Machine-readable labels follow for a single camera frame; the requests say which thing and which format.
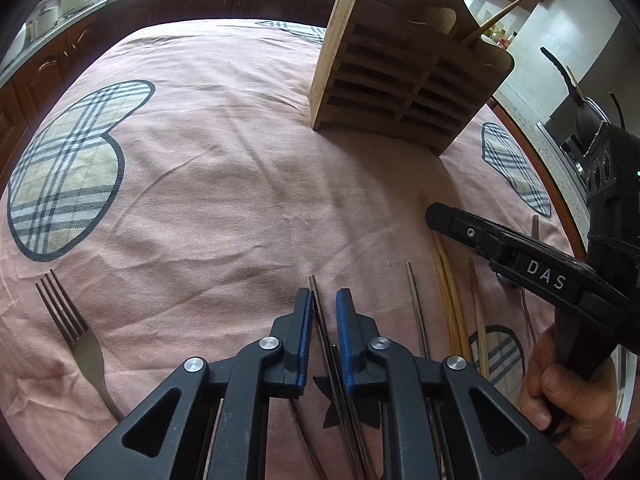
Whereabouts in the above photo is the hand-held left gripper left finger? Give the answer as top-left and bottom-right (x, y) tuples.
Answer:
(64, 287), (321, 480)

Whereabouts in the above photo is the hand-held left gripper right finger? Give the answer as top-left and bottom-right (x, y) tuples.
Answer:
(336, 287), (583, 480)

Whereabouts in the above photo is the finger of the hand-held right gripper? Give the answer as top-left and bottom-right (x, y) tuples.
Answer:
(425, 202), (521, 281)

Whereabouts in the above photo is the metal chopstick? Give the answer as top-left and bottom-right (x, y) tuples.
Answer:
(287, 400), (328, 480)
(406, 261), (432, 361)
(309, 274), (373, 480)
(330, 342), (381, 480)

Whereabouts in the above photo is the light bamboo chopstick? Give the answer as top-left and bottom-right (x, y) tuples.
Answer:
(435, 232), (473, 361)
(421, 192), (466, 361)

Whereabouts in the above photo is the dark wooden chopstick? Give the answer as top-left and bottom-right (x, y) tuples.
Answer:
(468, 256), (490, 378)

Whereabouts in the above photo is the wooden utensil holder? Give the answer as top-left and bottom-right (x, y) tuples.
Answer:
(309, 0), (516, 157)

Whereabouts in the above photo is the person's right forearm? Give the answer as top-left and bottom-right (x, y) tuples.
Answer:
(575, 417), (633, 480)

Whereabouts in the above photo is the person's right hand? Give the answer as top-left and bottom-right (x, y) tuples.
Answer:
(517, 320), (626, 441)

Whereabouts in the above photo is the pink plaid-heart tablecloth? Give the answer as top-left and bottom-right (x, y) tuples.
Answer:
(0, 17), (626, 480)

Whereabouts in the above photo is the metal fork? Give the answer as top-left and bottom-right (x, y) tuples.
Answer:
(35, 269), (126, 423)

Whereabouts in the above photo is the small white pot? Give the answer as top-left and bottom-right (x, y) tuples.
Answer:
(36, 4), (62, 32)

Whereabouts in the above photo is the black pan handle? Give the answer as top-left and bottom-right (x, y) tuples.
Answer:
(540, 47), (608, 171)

